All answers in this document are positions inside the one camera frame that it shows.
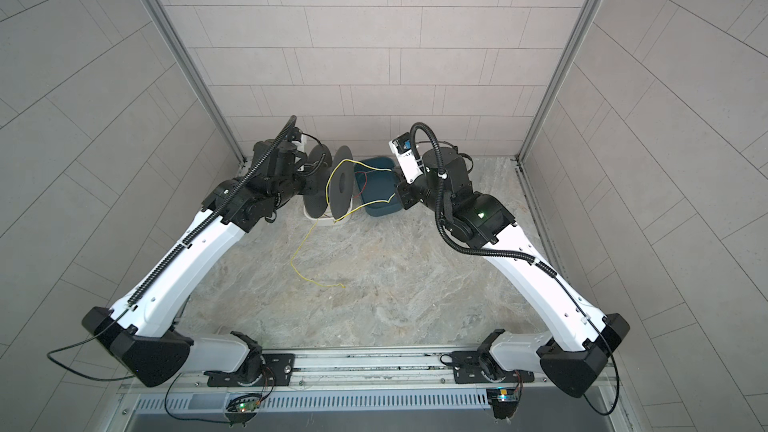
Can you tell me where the left circuit board with LED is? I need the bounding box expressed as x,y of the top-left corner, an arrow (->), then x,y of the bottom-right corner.
226,393 -> 263,414

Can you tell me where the perforated cable duct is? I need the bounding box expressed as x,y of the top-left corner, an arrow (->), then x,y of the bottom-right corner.
134,389 -> 490,416

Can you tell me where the circuit board with led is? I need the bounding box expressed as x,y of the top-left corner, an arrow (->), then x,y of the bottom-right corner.
226,393 -> 263,414
486,388 -> 520,420

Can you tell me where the black loose cable left base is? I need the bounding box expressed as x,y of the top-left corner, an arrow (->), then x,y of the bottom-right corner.
46,335 -> 265,424

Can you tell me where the teal oval tray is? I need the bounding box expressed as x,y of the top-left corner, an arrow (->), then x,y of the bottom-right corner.
354,156 -> 402,217

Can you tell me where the dark grey cable spool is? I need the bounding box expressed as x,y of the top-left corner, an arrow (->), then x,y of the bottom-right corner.
302,145 -> 354,220

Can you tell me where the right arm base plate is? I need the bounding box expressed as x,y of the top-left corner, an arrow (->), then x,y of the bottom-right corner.
440,351 -> 535,384

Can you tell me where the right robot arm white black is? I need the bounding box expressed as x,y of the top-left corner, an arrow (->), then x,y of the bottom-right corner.
389,122 -> 630,398

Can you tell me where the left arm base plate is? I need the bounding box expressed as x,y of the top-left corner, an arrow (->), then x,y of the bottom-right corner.
204,353 -> 295,387

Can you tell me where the right circuit board with LED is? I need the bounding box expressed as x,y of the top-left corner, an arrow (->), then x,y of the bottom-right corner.
486,388 -> 520,420

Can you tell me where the yellow cable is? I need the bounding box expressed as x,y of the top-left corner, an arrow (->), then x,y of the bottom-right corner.
289,158 -> 400,289

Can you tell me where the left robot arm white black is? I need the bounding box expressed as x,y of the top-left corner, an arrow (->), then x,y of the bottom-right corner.
82,117 -> 308,387

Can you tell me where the aluminium mounting rail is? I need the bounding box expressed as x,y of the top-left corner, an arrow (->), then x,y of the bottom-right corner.
119,344 -> 622,394

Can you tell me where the white oval tray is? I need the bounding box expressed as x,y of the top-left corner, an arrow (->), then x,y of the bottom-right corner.
303,207 -> 350,227

